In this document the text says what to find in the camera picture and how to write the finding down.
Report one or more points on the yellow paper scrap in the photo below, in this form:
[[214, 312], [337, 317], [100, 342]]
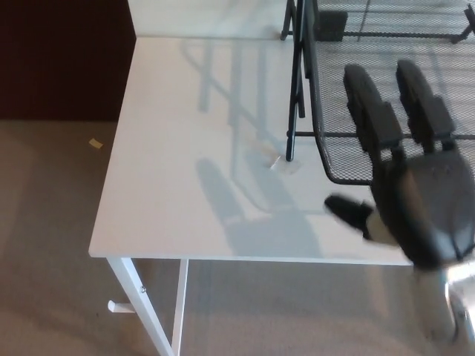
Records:
[[95, 143]]

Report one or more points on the dark brown cabinet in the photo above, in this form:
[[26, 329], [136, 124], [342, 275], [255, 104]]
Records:
[[55, 55]]

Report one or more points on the black mesh file tray layer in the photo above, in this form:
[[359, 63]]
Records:
[[334, 111]]

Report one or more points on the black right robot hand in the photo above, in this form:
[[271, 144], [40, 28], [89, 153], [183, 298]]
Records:
[[426, 207]]

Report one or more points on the clear tape piece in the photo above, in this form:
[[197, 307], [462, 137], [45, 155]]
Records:
[[287, 167]]

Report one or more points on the white table leg frame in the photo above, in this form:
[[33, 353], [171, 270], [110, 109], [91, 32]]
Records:
[[130, 285]]

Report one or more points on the black mesh pen holder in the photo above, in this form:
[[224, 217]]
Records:
[[332, 26]]

